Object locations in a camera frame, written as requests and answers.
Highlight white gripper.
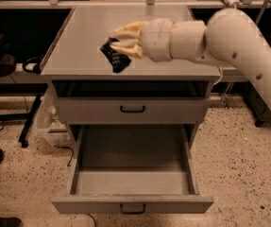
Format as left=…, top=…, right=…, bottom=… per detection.
left=110, top=18, right=173, bottom=62

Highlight dark blue rxbar wrapper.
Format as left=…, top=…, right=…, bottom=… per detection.
left=100, top=38, right=131, bottom=74

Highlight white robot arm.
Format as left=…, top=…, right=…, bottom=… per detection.
left=110, top=8, right=271, bottom=111

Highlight grey drawer cabinet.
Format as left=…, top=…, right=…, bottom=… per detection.
left=42, top=4, right=219, bottom=146

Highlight closed grey top drawer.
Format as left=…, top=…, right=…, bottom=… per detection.
left=55, top=97, right=210, bottom=125

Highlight open grey middle drawer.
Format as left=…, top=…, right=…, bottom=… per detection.
left=52, top=125, right=213, bottom=215

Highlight black headphones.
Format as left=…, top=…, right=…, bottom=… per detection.
left=22, top=56, right=43, bottom=74

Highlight clear plastic bin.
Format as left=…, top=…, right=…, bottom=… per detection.
left=34, top=88, right=70, bottom=147

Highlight black shoe lower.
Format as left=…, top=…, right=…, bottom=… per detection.
left=0, top=218, right=22, bottom=227

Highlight white cable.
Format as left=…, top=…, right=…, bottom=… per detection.
left=212, top=66, right=224, bottom=87

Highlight grey side shelf rail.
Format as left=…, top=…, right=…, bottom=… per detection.
left=221, top=67, right=247, bottom=82

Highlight black floor cable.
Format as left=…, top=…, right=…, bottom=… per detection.
left=53, top=145, right=76, bottom=167

